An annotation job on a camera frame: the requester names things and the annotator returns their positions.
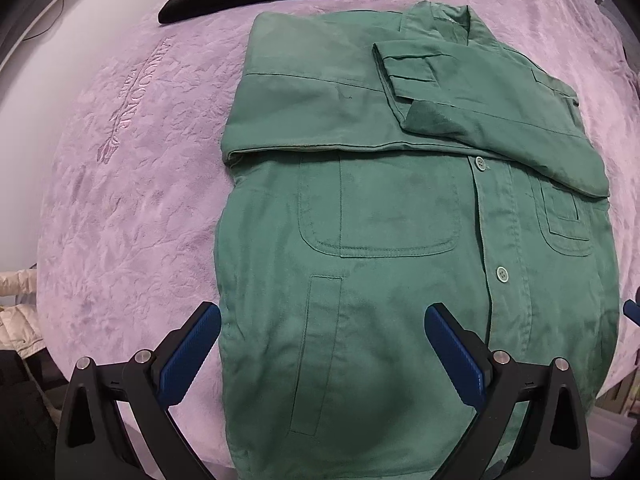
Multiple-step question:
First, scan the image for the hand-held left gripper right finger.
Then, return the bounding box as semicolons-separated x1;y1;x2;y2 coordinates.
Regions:
423;302;591;480

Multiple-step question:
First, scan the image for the green button jacket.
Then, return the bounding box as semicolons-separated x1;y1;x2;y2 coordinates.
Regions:
214;1;623;476

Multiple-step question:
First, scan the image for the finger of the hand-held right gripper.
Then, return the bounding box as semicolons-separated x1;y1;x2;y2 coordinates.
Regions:
623;286;640;325

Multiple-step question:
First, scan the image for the monitor cable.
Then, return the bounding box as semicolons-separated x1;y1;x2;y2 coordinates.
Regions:
24;0;66;41

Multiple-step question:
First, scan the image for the cream padded jacket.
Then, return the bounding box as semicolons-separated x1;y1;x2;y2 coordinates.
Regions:
0;269;42;360

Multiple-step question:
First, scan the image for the purple plush blanket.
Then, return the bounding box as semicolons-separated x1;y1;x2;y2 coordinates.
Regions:
35;0;640;466

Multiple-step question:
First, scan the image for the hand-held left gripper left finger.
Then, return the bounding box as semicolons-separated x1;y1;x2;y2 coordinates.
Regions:
55;301;222;480

